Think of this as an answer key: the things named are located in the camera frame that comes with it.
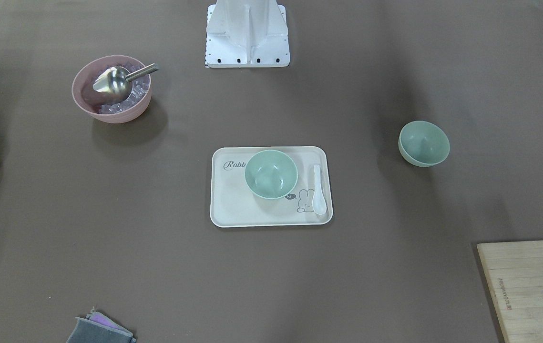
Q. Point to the grey folded cloth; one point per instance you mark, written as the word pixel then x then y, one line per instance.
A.
pixel 87 331

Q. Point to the wooden cutting board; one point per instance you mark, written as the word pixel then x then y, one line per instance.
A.
pixel 514 276

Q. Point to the metal ice scoop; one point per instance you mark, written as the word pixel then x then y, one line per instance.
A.
pixel 117 80

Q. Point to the purple cloth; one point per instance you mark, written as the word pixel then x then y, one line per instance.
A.
pixel 100 318

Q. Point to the green bowl on tray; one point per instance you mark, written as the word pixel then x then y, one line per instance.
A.
pixel 271 174

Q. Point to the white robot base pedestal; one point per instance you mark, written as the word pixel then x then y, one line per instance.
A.
pixel 246 34

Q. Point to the cream rabbit tray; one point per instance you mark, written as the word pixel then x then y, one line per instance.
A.
pixel 233 204

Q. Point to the clear ice cubes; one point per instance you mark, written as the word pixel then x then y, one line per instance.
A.
pixel 109 104

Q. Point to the white ceramic spoon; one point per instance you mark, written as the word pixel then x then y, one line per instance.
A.
pixel 319 203

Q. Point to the pink bowl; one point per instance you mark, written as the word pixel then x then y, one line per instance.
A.
pixel 85 77

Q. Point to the green bowl robot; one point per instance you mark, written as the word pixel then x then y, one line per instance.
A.
pixel 423 144

